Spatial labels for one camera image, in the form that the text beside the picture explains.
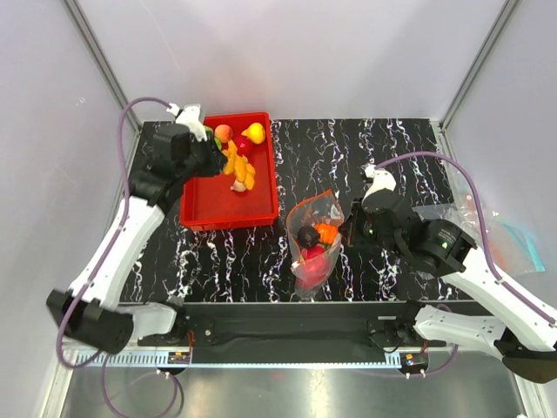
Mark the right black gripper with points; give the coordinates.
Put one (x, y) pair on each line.
(351, 229)

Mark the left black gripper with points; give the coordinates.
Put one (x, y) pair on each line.
(216, 158)

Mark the orange pumpkin toy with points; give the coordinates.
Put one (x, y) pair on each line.
(327, 233)

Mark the clear bag orange zipper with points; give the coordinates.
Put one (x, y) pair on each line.
(322, 208)

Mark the dark mangosteen toy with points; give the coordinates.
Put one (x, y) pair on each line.
(308, 237)

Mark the pink dragon fruit toy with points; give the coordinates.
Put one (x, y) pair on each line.
(312, 267)

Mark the orange ginger root toy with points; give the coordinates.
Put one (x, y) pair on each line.
(239, 167)

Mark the small pink white toy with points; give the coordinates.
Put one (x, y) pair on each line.
(238, 187)

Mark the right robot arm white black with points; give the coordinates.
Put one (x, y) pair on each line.
(519, 330)

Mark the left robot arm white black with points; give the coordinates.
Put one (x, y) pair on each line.
(89, 311)

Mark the spare zip bags pile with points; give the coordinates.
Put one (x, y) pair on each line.
(512, 249)

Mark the peach toy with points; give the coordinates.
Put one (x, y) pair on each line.
(224, 133)

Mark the red plastic tray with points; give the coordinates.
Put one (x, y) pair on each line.
(210, 204)

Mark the red apple toy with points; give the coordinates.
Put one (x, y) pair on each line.
(244, 146)

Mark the yellow pear toy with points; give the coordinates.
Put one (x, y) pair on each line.
(255, 132)

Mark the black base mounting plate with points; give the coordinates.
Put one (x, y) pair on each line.
(294, 328)

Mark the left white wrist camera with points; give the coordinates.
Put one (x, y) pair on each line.
(190, 116)

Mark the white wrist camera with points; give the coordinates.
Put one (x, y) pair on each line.
(377, 180)
(190, 116)

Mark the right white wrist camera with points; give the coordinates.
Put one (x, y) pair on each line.
(377, 180)

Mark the left aluminium frame post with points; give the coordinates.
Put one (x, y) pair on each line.
(88, 36)

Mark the aluminium frame post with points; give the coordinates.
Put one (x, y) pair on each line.
(496, 30)
(88, 36)

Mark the white slotted cable duct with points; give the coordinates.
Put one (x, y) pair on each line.
(202, 358)

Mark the right aluminium frame post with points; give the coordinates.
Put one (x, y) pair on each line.
(496, 30)

